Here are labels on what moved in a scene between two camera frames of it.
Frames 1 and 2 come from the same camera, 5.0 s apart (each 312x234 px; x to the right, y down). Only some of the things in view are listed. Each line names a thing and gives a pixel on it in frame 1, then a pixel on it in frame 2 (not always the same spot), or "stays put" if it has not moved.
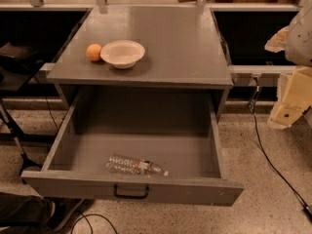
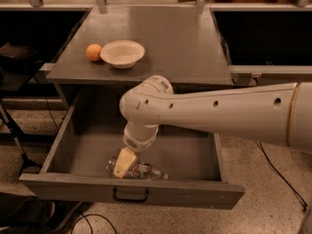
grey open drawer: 178,130 stays put
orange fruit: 94,51 stays put
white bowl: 123,54 stays put
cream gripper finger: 294,91 → 124,162
